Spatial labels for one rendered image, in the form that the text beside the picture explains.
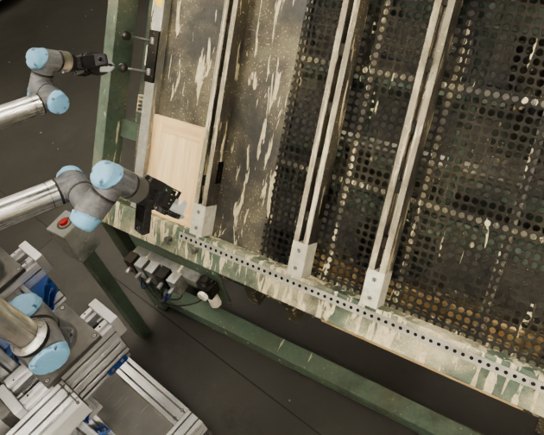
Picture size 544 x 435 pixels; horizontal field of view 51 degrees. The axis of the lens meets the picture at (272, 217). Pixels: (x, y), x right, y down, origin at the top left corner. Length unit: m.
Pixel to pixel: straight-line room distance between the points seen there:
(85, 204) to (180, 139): 0.85
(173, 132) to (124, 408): 1.28
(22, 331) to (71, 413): 0.40
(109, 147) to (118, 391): 1.13
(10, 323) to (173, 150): 1.00
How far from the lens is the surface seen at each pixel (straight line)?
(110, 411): 2.82
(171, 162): 2.34
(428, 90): 1.74
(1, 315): 1.63
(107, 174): 1.48
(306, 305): 2.02
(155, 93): 2.37
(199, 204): 2.19
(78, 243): 2.55
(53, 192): 1.62
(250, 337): 2.78
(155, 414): 2.72
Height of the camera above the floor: 2.53
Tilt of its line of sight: 47 degrees down
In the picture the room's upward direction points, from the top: 17 degrees counter-clockwise
